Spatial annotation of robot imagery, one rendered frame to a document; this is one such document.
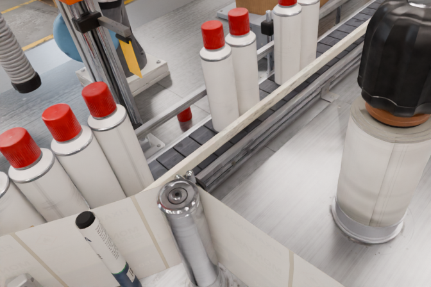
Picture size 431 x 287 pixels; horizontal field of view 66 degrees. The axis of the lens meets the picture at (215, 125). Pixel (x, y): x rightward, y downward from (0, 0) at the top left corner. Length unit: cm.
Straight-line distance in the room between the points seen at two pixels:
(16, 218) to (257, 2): 88
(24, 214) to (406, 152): 42
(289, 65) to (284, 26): 8
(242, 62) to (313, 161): 20
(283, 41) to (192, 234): 44
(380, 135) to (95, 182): 34
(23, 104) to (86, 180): 58
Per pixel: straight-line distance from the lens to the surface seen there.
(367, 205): 43
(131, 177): 51
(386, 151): 36
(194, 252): 35
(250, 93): 60
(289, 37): 65
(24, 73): 49
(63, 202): 46
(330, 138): 61
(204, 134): 62
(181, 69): 92
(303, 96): 70
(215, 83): 54
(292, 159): 57
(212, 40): 51
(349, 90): 80
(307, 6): 68
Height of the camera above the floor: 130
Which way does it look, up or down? 41 degrees down
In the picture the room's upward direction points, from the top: 10 degrees counter-clockwise
